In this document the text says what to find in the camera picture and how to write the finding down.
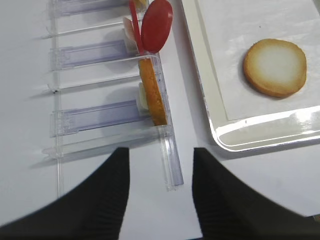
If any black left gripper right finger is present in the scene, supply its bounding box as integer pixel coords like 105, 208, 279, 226
192, 148, 320, 240

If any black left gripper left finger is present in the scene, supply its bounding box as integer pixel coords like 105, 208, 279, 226
0, 147, 130, 240

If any bun slice white face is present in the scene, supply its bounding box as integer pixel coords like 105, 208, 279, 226
242, 38, 307, 98

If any red tomato slice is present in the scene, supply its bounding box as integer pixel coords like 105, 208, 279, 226
141, 0, 173, 54

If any cream metal baking tray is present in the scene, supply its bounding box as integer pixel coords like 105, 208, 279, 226
182, 0, 320, 152

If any left clear acrylic rack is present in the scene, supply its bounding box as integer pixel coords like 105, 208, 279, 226
43, 0, 184, 190

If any brown bottom bun slice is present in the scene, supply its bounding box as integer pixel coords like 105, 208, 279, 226
138, 58, 168, 126

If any white parchment paper sheet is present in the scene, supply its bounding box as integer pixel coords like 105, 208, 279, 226
198, 0, 320, 120

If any red rod left rack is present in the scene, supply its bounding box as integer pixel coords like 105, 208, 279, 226
129, 0, 144, 56

